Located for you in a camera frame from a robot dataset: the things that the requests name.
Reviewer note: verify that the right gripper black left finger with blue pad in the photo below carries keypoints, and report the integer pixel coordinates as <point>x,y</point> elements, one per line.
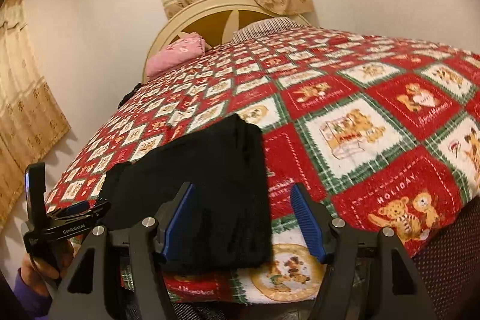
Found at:
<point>89,287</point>

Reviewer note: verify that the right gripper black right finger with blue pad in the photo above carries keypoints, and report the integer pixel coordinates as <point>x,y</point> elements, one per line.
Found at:
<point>368,275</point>

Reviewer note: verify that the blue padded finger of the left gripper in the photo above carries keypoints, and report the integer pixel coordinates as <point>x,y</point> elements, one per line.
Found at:
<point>73,209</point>

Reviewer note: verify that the black pants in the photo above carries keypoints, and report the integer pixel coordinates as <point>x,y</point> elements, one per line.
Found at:
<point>226,223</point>

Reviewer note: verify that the purple sleeve forearm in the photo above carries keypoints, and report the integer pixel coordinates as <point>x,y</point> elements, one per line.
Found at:
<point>33,296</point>

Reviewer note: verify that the person left hand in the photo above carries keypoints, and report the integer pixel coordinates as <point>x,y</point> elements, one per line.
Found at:
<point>35,271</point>

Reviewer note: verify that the dark brown dotted chair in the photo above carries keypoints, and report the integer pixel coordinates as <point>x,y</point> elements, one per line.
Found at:
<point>449,266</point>

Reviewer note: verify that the dark item beside bed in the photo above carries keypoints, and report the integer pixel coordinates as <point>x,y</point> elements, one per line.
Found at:
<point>129,95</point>

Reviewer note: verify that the red patchwork teddy bedspread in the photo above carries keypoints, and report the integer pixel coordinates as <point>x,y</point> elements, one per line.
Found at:
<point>384,131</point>

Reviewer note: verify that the pink folded blanket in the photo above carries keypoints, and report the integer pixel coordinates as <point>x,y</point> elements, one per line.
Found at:
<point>188,47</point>

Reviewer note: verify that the cream arched wooden headboard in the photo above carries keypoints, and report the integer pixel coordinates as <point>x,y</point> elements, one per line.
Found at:
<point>214,20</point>

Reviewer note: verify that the striped pillow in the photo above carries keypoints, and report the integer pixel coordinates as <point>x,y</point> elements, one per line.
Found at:
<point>263,28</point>

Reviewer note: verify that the beige curtain left wall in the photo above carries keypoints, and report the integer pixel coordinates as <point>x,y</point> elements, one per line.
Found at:
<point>31,121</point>

